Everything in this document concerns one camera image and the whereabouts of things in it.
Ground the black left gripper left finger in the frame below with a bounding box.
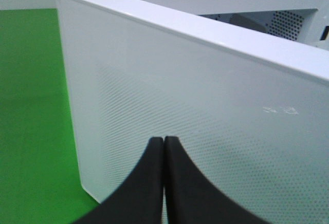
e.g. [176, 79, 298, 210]
[74, 137, 164, 223]

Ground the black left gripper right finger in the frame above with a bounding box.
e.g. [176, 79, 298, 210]
[164, 136, 266, 223]

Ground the white microwave door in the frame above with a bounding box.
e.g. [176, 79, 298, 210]
[57, 0, 328, 223]

